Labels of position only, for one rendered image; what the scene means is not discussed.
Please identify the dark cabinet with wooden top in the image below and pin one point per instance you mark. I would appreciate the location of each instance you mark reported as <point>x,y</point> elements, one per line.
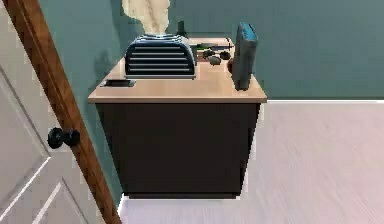
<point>180,146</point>

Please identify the dark round lump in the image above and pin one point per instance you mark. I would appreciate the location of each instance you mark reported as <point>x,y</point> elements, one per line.
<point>225,55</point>
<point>215,60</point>
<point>208,53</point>

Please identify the red small ball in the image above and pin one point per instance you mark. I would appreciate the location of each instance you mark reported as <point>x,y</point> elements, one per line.
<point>230,66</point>

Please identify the dark blue slatted toaster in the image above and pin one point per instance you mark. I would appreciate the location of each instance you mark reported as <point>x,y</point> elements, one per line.
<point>160,58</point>

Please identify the blue grey upright book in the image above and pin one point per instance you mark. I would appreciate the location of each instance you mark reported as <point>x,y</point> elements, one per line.
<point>245,55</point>

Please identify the black flat phone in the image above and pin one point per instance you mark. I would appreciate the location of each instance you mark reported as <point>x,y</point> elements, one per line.
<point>119,83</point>

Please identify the dark small bottle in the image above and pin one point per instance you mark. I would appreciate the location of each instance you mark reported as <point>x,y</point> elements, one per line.
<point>181,29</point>

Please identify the black round door knob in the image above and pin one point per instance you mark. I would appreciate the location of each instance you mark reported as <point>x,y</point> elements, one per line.
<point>61,137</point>

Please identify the white panelled room door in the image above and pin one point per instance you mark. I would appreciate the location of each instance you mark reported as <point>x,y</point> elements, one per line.
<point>23,126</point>

